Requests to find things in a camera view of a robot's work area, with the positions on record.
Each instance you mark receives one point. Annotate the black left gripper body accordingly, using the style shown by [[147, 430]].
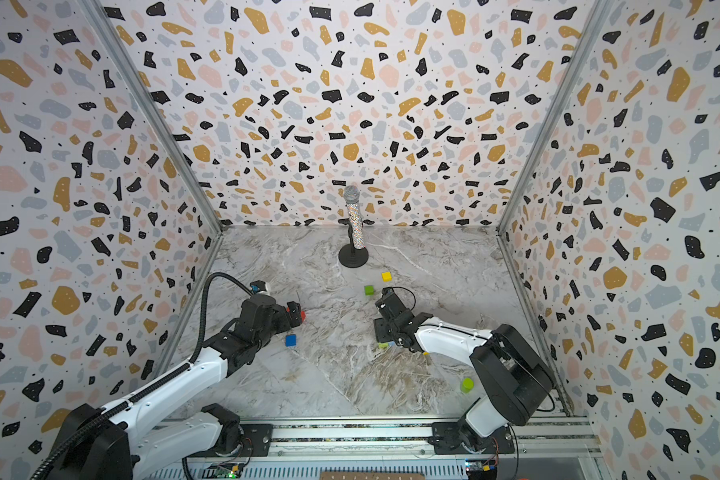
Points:
[[279, 322]]

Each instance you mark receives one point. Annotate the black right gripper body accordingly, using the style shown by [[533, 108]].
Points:
[[387, 312]]

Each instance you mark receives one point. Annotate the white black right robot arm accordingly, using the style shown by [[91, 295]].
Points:
[[515, 379]]

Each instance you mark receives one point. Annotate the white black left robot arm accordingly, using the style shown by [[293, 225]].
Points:
[[122, 439]]

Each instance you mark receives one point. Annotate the black round microphone stand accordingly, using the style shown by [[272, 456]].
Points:
[[354, 254]]

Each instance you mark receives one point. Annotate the lime green wood cylinder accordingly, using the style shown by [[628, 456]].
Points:
[[467, 385]]

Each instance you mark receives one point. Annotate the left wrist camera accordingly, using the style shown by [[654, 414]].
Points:
[[260, 287]]

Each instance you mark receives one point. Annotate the left corner aluminium post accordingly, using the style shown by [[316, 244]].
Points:
[[98, 20]]

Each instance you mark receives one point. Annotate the corner aluminium post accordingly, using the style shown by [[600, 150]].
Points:
[[592, 25], [98, 20]]

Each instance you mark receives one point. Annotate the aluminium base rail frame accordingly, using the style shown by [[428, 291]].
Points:
[[549, 447]]

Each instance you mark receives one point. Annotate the right corner aluminium post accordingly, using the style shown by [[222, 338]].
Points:
[[592, 25]]

